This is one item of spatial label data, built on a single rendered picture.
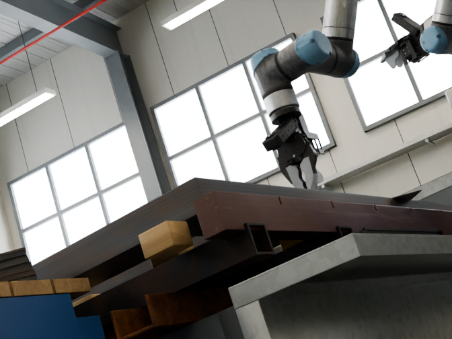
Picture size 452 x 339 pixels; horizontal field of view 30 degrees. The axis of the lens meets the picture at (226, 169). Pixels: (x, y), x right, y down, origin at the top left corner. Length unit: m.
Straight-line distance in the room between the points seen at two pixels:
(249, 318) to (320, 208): 0.39
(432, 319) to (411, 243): 0.41
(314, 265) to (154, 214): 0.34
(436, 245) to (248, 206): 0.28
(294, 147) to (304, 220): 0.48
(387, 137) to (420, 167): 0.62
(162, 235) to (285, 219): 0.22
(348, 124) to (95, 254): 10.45
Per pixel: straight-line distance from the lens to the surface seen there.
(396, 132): 11.53
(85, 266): 1.42
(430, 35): 2.45
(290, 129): 1.86
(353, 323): 1.33
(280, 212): 1.35
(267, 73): 1.92
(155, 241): 1.26
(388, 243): 1.14
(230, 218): 1.22
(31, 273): 1.29
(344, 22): 1.99
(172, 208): 1.30
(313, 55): 1.86
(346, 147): 11.72
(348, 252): 1.06
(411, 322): 1.52
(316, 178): 1.85
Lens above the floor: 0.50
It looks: 17 degrees up
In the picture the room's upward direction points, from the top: 18 degrees counter-clockwise
